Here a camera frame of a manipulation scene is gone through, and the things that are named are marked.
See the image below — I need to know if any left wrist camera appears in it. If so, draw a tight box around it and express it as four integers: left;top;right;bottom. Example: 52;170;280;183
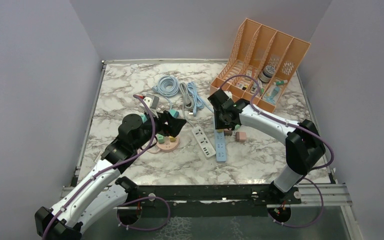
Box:
143;94;160;110

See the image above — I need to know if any pink charger plug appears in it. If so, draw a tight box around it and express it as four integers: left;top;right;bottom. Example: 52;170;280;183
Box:
235;131;247;143
223;129;233;136

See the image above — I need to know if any blue long power strip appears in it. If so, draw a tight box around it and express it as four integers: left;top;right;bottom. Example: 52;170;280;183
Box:
214;129;227;163

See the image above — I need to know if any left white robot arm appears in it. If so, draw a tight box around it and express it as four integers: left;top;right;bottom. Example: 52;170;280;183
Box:
34;110;187;240

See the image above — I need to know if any blue coiled cable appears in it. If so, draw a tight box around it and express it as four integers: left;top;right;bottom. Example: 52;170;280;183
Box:
152;75;180;98

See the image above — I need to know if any grey power cable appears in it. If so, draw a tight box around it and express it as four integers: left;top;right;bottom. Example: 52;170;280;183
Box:
178;82;196;117

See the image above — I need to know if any pink round power strip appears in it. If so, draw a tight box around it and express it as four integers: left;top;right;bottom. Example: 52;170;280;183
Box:
156;136;180;153

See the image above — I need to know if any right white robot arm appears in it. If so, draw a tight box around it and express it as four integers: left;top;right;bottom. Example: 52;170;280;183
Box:
208;89;326;204

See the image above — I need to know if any teal charger plug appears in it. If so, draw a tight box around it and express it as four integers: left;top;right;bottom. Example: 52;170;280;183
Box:
169;109;179;118

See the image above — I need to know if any light blue power cable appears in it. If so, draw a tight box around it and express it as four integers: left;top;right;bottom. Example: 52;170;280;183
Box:
187;81;214;116

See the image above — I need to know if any orange file organizer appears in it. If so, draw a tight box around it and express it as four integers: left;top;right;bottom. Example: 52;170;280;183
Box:
210;18;311;113

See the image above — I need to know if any white power strip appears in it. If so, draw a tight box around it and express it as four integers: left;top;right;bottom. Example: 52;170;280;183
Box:
191;126;216;158

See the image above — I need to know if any black mounting rail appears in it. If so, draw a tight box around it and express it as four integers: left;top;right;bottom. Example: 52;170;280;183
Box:
115;176;302;218

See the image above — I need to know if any yellow charger plug back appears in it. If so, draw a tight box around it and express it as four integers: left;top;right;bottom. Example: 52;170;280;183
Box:
168;136;177;143

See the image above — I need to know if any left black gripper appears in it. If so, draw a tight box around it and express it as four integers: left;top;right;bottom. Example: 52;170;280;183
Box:
133;108;186;151

